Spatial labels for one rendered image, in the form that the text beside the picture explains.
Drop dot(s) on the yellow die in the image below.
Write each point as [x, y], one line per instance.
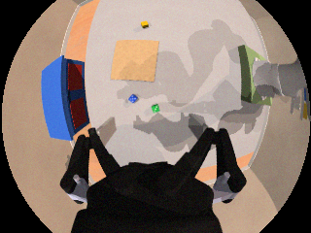
[144, 24]

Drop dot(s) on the green die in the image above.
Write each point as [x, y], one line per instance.
[155, 108]

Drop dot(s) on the tan square mat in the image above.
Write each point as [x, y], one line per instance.
[135, 60]

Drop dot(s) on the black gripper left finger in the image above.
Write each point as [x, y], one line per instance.
[75, 180]

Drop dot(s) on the blue die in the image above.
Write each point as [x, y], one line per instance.
[133, 98]

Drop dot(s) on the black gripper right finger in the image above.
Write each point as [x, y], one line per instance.
[230, 179]

